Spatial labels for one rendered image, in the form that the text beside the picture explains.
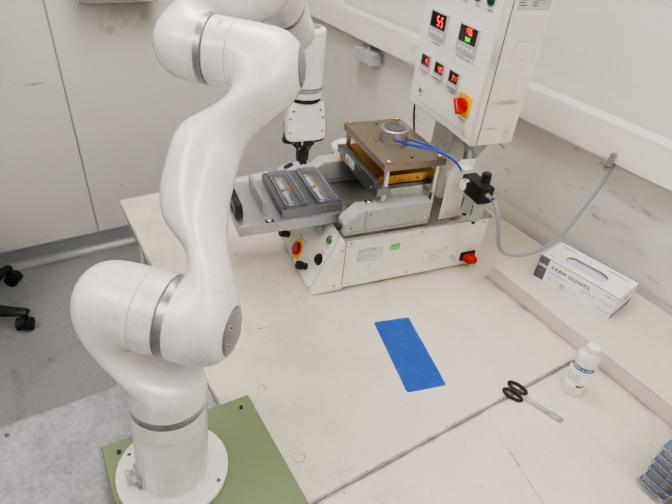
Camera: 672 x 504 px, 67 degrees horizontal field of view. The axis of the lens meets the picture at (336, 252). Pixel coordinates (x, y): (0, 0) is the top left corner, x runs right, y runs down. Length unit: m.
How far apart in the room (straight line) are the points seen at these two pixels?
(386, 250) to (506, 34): 0.60
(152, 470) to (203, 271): 0.38
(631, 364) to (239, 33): 1.14
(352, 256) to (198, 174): 0.72
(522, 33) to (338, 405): 0.93
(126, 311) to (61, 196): 2.10
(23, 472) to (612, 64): 1.65
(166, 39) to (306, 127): 0.55
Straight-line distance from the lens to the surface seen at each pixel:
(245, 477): 1.01
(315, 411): 1.14
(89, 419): 1.20
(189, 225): 0.70
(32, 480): 1.15
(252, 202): 1.36
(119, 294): 0.72
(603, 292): 1.50
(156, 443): 0.87
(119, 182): 2.79
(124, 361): 0.79
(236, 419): 1.09
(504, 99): 1.36
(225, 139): 0.73
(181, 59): 0.80
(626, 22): 1.61
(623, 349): 1.46
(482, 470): 1.14
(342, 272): 1.37
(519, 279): 1.54
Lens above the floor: 1.68
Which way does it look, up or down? 36 degrees down
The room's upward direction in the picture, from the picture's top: 6 degrees clockwise
